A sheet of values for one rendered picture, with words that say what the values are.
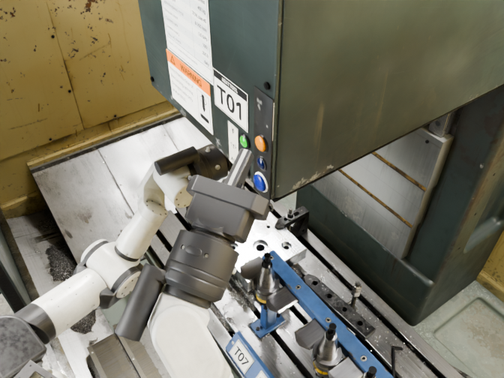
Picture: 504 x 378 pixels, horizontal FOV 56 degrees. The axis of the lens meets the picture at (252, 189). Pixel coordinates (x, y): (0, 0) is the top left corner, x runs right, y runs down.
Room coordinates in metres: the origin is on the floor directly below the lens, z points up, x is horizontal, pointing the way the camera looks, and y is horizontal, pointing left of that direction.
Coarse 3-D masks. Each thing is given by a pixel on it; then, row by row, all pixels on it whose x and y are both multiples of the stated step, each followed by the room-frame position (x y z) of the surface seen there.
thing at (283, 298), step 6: (282, 288) 0.66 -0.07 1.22; (288, 288) 0.66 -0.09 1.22; (276, 294) 0.65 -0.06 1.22; (282, 294) 0.65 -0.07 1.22; (288, 294) 0.65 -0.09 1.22; (270, 300) 0.63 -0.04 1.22; (276, 300) 0.63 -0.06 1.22; (282, 300) 0.63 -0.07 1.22; (288, 300) 0.63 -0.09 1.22; (294, 300) 0.63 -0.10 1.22; (270, 306) 0.61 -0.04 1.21; (276, 306) 0.61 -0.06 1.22; (282, 306) 0.61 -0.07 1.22; (288, 306) 0.61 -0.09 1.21; (276, 312) 0.60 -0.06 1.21
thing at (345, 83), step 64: (256, 0) 0.58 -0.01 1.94; (320, 0) 0.58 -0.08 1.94; (384, 0) 0.65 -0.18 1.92; (448, 0) 0.73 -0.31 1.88; (256, 64) 0.58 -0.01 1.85; (320, 64) 0.59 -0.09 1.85; (384, 64) 0.66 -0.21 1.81; (448, 64) 0.77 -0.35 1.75; (320, 128) 0.59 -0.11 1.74; (384, 128) 0.69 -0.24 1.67
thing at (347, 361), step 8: (344, 360) 0.48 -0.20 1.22; (352, 360) 0.48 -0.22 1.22; (336, 368) 0.46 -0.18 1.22; (344, 368) 0.46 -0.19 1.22; (352, 368) 0.46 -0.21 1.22; (360, 368) 0.46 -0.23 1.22; (328, 376) 0.45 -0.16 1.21; (336, 376) 0.44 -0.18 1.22; (344, 376) 0.44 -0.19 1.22; (352, 376) 0.44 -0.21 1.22; (360, 376) 0.44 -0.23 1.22
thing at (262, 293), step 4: (256, 276) 0.69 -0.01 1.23; (256, 280) 0.68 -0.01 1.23; (276, 280) 0.68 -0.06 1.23; (256, 284) 0.67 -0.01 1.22; (276, 284) 0.67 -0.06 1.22; (256, 288) 0.67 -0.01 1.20; (260, 288) 0.66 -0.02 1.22; (272, 288) 0.66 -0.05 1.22; (276, 288) 0.66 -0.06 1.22; (260, 292) 0.65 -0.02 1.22; (264, 292) 0.64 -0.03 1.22; (268, 292) 0.64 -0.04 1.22; (272, 292) 0.65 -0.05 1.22; (260, 296) 0.65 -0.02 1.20; (264, 296) 0.65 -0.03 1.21
